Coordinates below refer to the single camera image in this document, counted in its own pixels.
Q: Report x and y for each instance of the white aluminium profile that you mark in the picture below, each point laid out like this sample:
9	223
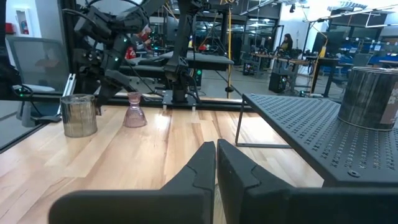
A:
69	87

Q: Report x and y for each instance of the wooden workbench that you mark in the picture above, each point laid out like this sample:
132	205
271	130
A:
280	58

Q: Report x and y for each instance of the dark striped candle tin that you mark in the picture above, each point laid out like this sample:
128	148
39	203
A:
367	99

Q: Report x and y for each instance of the black perforated metal shelf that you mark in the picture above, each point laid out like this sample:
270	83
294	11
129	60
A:
311	130

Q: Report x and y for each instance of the black computer tower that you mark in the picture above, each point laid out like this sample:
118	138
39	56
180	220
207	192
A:
276	84

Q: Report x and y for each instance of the red jacket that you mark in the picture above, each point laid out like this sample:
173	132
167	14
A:
130	53

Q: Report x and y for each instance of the fire extinguisher cabinet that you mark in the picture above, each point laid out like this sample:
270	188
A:
24	26

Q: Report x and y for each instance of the person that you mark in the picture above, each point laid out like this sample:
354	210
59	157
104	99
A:
144	37
286	43

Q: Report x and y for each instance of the floral label candle tin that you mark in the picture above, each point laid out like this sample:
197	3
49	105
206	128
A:
79	118

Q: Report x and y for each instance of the black aluminium table frame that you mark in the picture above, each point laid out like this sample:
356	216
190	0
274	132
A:
68	87

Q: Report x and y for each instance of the grey mesh office chair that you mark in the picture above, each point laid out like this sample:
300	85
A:
40	62

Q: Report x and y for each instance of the black desk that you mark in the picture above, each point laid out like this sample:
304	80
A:
211	59

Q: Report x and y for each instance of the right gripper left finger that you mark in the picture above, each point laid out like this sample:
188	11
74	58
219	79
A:
186	199

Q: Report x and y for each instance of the black monitor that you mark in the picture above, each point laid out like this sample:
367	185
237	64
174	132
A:
329	43

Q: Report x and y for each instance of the pink glass candlestick holder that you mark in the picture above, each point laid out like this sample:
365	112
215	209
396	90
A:
134	116

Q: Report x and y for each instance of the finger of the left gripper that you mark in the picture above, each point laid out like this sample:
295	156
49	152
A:
110	88

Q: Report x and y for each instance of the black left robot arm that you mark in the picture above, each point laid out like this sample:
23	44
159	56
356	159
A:
183	46

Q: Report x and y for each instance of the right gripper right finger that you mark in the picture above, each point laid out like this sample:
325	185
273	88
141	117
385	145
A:
248	199

